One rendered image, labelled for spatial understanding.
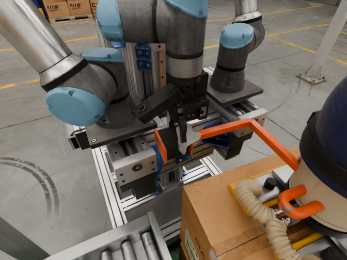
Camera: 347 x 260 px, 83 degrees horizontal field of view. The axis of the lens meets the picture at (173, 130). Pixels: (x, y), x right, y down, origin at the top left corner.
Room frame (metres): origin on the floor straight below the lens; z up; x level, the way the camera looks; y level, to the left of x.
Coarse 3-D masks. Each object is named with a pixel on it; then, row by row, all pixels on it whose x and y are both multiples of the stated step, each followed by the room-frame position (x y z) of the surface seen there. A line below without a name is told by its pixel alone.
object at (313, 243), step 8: (304, 240) 0.17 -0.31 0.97; (312, 240) 0.17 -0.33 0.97; (320, 240) 0.17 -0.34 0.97; (328, 240) 0.17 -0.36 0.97; (296, 248) 0.15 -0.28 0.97; (304, 248) 0.15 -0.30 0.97; (312, 248) 0.15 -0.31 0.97; (320, 248) 0.15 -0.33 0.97; (328, 248) 0.15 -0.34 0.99; (336, 248) 0.15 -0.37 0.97; (320, 256) 0.14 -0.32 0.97; (328, 256) 0.13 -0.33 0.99; (336, 256) 0.13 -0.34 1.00; (344, 256) 0.14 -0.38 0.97
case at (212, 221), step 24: (240, 168) 0.40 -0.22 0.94; (264, 168) 0.40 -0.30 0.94; (192, 192) 0.31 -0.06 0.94; (216, 192) 0.31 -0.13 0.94; (192, 216) 0.26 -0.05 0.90; (216, 216) 0.24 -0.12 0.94; (240, 216) 0.24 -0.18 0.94; (192, 240) 0.24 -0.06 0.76; (216, 240) 0.18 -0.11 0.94; (240, 240) 0.18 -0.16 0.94; (264, 240) 0.18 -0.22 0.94
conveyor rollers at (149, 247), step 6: (144, 234) 0.34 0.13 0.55; (150, 234) 0.34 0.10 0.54; (144, 240) 0.31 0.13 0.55; (150, 240) 0.31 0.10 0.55; (126, 246) 0.29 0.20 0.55; (132, 246) 0.30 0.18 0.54; (144, 246) 0.29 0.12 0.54; (150, 246) 0.29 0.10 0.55; (108, 252) 0.27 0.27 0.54; (126, 252) 0.27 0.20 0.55; (132, 252) 0.27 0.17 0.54; (150, 252) 0.27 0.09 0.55; (156, 252) 0.27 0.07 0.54; (102, 258) 0.25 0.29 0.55; (108, 258) 0.25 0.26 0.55; (126, 258) 0.25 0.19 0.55; (132, 258) 0.25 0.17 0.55; (150, 258) 0.25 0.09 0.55; (156, 258) 0.25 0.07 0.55
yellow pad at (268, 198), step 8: (256, 176) 0.35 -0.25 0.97; (264, 176) 0.35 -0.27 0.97; (272, 176) 0.35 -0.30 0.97; (232, 184) 0.32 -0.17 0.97; (264, 184) 0.31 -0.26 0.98; (272, 184) 0.30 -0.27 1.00; (280, 184) 0.32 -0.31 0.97; (232, 192) 0.30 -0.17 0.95; (264, 192) 0.29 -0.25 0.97; (272, 192) 0.29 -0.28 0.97; (280, 192) 0.29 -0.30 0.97; (264, 200) 0.27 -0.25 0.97; (272, 200) 0.27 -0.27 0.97; (248, 216) 0.23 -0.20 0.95
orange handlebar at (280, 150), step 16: (208, 128) 0.43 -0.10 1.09; (224, 128) 0.43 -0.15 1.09; (240, 128) 0.45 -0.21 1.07; (256, 128) 0.44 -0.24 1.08; (272, 144) 0.37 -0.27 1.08; (288, 160) 0.32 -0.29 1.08; (288, 192) 0.22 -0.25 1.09; (304, 192) 0.23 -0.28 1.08; (288, 208) 0.19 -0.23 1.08; (304, 208) 0.19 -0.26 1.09; (320, 208) 0.19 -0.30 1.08
